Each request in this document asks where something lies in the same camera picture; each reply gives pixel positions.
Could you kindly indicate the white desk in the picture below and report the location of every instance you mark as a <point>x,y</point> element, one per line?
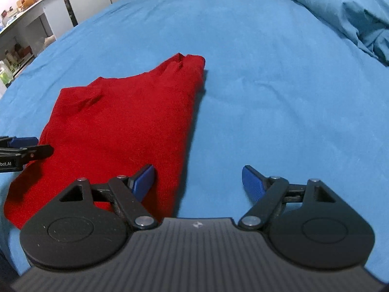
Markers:
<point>51,9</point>

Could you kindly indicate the blue duvet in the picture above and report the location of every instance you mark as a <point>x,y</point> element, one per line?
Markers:
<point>334,6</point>

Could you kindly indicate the red knitted sweater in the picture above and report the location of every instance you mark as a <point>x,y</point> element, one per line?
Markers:
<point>121,127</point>

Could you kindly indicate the beige cloth bag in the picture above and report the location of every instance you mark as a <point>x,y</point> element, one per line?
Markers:
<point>49,41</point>

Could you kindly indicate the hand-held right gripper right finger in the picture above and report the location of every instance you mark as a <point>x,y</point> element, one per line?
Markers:
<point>253,185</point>

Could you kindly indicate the clear plastic drawer unit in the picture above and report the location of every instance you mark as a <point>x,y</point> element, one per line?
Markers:
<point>21,64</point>

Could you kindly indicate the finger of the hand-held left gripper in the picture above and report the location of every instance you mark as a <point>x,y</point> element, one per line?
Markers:
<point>39,152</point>
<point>22,141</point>

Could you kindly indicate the bed with blue sheet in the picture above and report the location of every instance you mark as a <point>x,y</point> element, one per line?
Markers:
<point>273,97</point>

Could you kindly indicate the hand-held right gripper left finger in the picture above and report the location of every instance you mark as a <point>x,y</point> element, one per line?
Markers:
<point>144,182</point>

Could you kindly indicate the green tissue pack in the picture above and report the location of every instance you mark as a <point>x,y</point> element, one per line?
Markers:
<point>4,74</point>

